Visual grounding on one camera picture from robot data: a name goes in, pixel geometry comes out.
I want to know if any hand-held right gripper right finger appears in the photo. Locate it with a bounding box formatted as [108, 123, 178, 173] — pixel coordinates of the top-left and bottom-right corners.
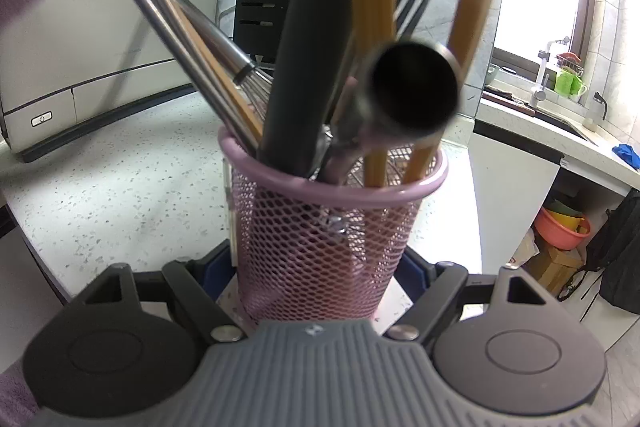
[386, 247, 559, 344]

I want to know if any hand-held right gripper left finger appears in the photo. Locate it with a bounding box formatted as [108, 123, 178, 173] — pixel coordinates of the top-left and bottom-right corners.
[79, 239, 247, 344]

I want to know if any pink mesh utensil holder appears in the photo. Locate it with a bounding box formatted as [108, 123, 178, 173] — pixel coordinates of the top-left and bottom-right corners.
[217, 125, 449, 325]

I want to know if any dark long utensil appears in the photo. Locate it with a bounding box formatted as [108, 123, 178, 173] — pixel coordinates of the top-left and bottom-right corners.
[256, 0, 355, 180]

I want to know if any white plastic bag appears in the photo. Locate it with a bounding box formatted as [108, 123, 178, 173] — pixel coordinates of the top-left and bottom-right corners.
[509, 228, 542, 269]

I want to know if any white base cabinet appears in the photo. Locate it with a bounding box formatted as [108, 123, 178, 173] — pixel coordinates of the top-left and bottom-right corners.
[467, 119, 565, 280]

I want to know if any cardboard box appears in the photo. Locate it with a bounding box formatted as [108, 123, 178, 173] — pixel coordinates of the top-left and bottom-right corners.
[525, 244, 586, 299]

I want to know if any orange plastic basin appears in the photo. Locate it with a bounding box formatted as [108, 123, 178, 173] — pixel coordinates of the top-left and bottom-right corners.
[532, 207, 592, 252]

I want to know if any yellow green basin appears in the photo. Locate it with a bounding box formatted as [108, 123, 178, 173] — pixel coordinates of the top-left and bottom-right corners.
[544, 200, 587, 230]

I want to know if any white countertop sterilizer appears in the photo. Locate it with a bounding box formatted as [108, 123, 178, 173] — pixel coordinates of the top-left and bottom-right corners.
[0, 0, 224, 164]

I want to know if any wooden cutting board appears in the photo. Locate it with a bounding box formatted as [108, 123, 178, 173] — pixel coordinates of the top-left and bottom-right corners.
[481, 89, 537, 118]

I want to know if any black bag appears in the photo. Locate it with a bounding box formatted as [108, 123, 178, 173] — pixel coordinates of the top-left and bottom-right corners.
[584, 188, 640, 315]

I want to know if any white kitchen faucet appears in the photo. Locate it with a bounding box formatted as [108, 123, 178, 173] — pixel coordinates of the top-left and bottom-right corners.
[530, 36, 572, 108]

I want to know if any purple fleece garment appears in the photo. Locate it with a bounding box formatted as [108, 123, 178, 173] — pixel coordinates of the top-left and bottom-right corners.
[0, 371, 40, 425]

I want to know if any green mug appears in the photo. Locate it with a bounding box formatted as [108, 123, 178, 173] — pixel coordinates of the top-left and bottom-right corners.
[554, 69, 589, 102]

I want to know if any blue cloth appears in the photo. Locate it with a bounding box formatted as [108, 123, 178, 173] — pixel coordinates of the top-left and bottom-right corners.
[612, 143, 640, 170]

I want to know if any small dark faucet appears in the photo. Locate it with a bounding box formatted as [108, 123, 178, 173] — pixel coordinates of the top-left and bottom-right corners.
[591, 91, 609, 132]

